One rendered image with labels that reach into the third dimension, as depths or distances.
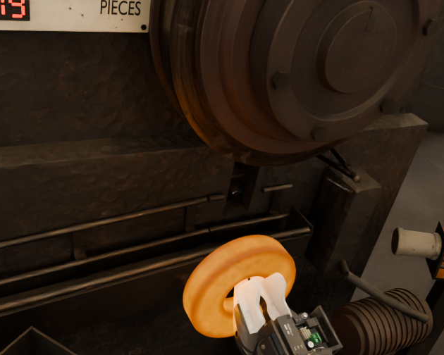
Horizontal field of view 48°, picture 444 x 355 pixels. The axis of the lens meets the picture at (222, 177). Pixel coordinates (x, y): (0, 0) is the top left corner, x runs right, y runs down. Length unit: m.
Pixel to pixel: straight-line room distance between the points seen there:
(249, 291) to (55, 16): 0.44
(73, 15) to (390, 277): 1.72
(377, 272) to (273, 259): 1.54
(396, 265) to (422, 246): 1.10
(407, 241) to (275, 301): 0.55
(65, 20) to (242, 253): 0.40
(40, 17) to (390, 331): 0.91
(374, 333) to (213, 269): 0.60
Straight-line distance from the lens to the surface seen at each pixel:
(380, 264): 2.22
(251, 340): 0.62
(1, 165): 0.79
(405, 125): 1.19
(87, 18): 0.75
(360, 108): 0.77
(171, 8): 0.65
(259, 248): 0.63
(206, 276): 0.62
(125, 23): 0.77
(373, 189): 1.05
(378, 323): 1.16
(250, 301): 0.63
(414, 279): 2.23
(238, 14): 0.64
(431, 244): 1.16
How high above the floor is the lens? 1.30
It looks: 32 degrees down
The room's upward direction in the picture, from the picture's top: 12 degrees clockwise
